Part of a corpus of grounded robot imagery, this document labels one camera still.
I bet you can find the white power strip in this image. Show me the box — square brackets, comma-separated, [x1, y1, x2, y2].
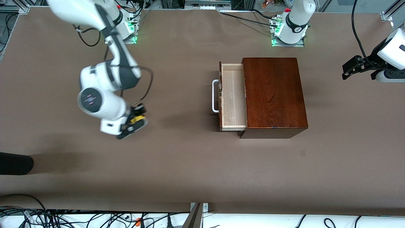
[185, 0, 232, 10]

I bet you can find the aluminium frame profile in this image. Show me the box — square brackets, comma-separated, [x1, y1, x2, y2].
[381, 0, 405, 22]

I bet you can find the black cable on table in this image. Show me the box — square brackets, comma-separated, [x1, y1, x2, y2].
[220, 9, 280, 28]

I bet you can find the dark wooden cabinet box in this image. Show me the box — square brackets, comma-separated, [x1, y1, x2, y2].
[238, 57, 309, 139]

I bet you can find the wooden drawer with white handle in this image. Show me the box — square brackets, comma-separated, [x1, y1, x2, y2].
[212, 61, 247, 132]

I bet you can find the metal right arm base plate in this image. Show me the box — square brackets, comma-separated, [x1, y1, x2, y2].
[122, 19, 138, 45]

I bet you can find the black rounded object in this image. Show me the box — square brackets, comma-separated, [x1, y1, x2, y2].
[0, 152, 34, 175]

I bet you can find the tangle of black cables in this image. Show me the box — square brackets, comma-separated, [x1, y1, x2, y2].
[0, 194, 190, 228]

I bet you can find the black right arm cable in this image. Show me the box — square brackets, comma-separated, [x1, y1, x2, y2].
[73, 25, 154, 106]

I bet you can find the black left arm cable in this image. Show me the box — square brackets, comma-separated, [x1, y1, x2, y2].
[351, 0, 381, 66]

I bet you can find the metal table bracket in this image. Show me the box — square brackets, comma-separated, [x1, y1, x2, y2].
[182, 203, 209, 228]

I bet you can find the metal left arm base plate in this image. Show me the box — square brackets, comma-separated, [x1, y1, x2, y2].
[271, 17, 305, 48]

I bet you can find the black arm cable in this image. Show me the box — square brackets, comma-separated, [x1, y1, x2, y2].
[351, 0, 381, 66]
[73, 25, 154, 106]

